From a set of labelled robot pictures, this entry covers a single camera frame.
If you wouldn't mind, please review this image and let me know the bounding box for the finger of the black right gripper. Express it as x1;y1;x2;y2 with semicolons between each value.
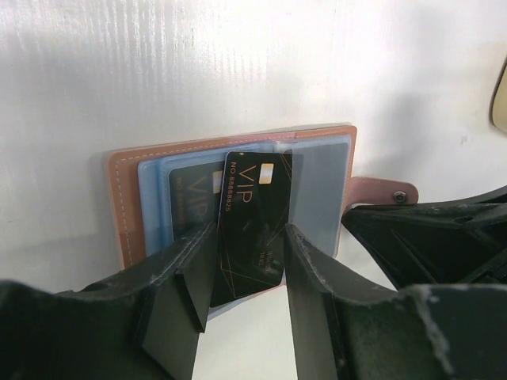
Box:
341;188;507;289

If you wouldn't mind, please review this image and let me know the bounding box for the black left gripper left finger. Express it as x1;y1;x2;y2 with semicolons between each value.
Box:
1;223;216;379

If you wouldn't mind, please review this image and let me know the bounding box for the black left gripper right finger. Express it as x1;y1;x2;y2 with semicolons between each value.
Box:
284;225;506;379

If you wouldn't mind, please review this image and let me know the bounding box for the brown leather card holder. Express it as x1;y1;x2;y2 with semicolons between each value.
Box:
107;121;419;320

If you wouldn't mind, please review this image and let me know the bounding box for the beige oval tray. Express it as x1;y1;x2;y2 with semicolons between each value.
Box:
489;59;506;134

